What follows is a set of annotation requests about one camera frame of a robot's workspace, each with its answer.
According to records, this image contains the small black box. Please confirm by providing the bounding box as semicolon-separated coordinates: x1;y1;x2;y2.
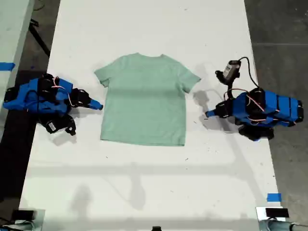
265;208;289;218
11;210;36;220

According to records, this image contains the short blue tape strip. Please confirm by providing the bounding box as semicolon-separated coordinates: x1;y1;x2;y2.
267;193;282;203

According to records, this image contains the black stand leg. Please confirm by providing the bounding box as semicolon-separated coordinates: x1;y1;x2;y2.
28;20;51;58

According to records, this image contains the long blue tape strip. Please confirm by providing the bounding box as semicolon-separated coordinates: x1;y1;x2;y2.
0;62;16;71

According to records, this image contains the black camera box white label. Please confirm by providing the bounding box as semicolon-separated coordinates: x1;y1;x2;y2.
39;115;77;136

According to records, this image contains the black camera stalk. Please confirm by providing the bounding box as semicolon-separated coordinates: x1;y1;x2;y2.
226;80;236;100

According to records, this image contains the black camera box grey face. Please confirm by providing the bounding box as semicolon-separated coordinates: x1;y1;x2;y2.
215;60;241;85

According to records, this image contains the pale side table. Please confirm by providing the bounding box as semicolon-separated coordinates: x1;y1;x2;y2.
0;0;36;142

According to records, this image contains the pale green T-shirt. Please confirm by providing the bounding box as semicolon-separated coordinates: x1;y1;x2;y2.
93;52;202;147

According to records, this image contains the black camera cable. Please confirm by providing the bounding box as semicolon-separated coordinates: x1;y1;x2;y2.
237;57;259;89

